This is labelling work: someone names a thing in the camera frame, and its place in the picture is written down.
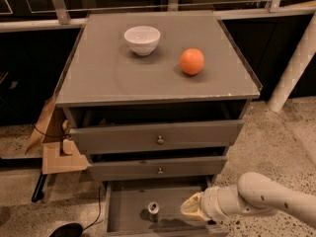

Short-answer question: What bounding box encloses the metal railing frame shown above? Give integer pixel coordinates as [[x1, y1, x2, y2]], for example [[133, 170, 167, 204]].
[[0, 0, 316, 33]]

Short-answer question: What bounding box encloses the black floor bar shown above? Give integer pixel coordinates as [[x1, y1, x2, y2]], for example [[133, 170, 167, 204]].
[[32, 173, 47, 202]]

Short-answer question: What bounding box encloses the silver redbull can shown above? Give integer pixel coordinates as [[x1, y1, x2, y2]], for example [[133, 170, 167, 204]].
[[147, 201, 160, 222]]

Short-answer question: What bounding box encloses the grey top drawer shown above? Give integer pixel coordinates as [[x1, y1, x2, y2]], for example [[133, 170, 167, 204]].
[[62, 99, 252, 156]]

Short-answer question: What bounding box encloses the grey drawer cabinet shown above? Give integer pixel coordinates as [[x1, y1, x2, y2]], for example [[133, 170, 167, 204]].
[[53, 10, 264, 184]]

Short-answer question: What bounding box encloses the grey bottom drawer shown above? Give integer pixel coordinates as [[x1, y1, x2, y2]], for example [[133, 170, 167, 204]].
[[103, 177, 229, 237]]

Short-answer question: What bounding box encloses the black shoe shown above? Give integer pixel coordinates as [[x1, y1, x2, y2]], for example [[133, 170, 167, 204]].
[[48, 222, 83, 237]]

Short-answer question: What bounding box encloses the grey middle drawer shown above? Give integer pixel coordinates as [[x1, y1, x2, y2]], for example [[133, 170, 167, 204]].
[[88, 147, 227, 181]]

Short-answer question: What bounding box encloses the grey drawer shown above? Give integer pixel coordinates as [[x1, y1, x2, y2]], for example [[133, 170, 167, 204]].
[[88, 147, 227, 181], [103, 177, 229, 237], [62, 99, 252, 156]]

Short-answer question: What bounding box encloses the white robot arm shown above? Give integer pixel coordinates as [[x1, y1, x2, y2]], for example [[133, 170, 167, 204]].
[[181, 15, 316, 228]]

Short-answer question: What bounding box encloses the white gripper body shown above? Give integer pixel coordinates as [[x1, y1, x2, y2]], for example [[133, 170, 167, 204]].
[[199, 187, 227, 221]]

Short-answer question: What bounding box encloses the black cable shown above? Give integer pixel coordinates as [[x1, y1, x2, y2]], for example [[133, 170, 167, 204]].
[[82, 185, 103, 232]]

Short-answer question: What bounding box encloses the orange fruit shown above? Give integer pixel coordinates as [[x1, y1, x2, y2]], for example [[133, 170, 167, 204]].
[[180, 48, 204, 76]]

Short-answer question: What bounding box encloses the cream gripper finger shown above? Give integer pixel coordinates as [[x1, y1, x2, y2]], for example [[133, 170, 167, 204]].
[[181, 193, 203, 220]]

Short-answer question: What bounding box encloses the white ceramic bowl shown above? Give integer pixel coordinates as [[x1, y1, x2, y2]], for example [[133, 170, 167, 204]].
[[123, 26, 161, 56]]

